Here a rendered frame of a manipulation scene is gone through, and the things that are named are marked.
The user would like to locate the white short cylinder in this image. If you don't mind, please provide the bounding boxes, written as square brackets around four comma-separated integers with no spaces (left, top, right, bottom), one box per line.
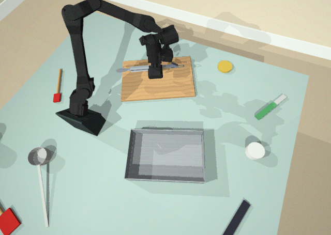
[245,142,265,160]

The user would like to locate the grey metal ladle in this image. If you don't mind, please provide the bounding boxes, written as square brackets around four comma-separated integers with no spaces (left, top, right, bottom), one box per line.
[27,147,52,227]

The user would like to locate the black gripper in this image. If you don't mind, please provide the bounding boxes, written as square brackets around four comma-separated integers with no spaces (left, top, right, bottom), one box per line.
[146,50,163,79]

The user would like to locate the gold round disc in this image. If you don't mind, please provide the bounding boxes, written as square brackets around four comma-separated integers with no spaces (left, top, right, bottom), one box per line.
[217,61,232,73]

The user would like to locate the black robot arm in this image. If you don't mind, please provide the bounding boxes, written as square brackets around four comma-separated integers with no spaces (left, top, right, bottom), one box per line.
[62,0,179,118]

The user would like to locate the wooden board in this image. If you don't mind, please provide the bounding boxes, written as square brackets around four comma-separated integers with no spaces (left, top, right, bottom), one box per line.
[121,56,195,102]

